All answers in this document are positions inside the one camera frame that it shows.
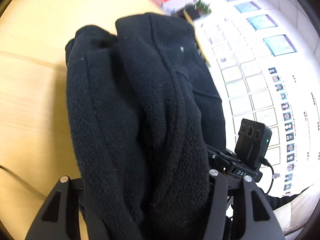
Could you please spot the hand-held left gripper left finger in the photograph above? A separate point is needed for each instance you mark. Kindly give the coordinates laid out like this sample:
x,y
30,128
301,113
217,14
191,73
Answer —
x,y
62,192

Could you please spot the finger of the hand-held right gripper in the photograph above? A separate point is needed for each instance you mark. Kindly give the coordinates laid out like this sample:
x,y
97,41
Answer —
x,y
220,158

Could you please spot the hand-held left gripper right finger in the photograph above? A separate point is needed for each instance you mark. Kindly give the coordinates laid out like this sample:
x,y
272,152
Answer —
x,y
220,187

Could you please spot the black fleece jacket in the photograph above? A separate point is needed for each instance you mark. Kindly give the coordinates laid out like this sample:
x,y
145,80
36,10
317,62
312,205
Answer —
x,y
125,105

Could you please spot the person's right forearm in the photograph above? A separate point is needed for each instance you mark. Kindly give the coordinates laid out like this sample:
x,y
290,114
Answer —
x,y
280,200

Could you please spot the row of portrait photos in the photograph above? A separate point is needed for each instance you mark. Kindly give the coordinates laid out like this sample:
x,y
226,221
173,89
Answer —
x,y
287,116

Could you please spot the black cabinet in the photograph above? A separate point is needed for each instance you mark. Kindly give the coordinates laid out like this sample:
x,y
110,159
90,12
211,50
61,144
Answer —
x,y
192,12

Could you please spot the bushy potted green plant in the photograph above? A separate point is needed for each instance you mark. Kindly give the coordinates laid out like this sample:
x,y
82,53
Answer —
x,y
202,6

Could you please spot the wall of framed notices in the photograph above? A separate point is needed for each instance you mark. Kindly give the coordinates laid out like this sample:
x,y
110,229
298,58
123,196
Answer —
x,y
250,80

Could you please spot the row of blue wall posters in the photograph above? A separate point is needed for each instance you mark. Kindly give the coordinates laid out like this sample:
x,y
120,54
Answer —
x,y
280,45

